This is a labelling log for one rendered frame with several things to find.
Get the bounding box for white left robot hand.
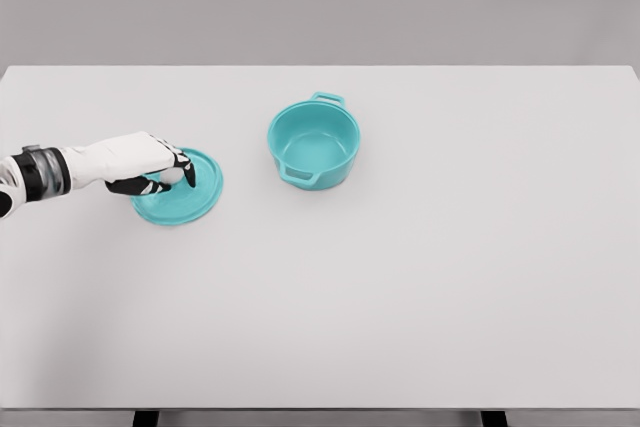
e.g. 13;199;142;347
97;130;197;196

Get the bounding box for teal pot lid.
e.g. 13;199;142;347
130;147;225;227

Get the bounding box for teal pot with handles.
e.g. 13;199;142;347
266;91;361;192

